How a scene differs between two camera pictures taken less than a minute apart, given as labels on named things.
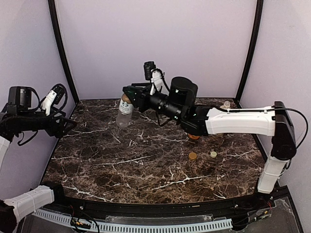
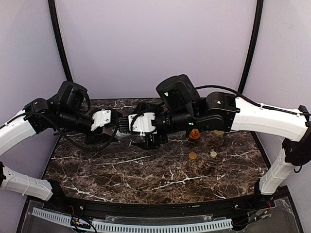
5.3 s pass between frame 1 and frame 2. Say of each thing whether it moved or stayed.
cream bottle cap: stayed
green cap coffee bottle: moved
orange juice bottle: stayed
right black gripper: moved
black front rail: stayed
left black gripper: moved
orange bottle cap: stayed
